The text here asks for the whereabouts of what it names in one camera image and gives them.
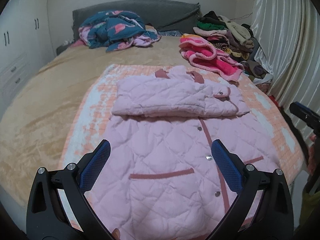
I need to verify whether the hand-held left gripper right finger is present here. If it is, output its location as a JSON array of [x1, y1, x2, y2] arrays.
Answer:
[[210, 139, 294, 240]]

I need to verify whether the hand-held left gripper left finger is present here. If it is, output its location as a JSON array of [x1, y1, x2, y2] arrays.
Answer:
[[26, 139, 114, 240]]

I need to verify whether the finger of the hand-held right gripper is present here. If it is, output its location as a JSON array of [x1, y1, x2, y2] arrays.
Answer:
[[289, 102, 320, 130]]

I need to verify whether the pink quilted jacket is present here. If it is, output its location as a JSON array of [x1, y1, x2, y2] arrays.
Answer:
[[91, 65, 280, 240]]

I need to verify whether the white bag of clothes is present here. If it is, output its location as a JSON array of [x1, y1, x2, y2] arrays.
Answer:
[[241, 60, 273, 84]]

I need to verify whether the pile of folded clothes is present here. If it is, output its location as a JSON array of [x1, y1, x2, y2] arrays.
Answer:
[[193, 10, 255, 60]]

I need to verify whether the red cloth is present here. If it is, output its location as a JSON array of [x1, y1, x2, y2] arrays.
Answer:
[[269, 94, 284, 108]]

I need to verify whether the orange plaid blanket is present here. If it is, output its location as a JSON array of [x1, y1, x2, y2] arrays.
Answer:
[[59, 64, 307, 230]]

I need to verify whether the white satin curtain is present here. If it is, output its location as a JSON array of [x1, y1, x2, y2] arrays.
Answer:
[[250, 0, 320, 140]]

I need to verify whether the tan plush bed sheet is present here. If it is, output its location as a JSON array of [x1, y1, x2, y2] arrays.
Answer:
[[0, 36, 190, 220]]

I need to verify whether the green cloth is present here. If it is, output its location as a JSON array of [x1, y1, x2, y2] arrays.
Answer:
[[300, 185, 320, 233]]

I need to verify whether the pink fleece garment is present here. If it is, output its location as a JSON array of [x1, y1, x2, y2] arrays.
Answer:
[[179, 33, 244, 82]]

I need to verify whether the blue flamingo print quilt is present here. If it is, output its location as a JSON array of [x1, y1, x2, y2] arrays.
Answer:
[[79, 10, 162, 53]]

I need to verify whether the white wardrobe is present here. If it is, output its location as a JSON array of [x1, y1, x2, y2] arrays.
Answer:
[[0, 0, 55, 105]]

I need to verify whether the grey padded headboard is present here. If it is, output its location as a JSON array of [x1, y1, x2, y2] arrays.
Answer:
[[72, 0, 202, 43]]

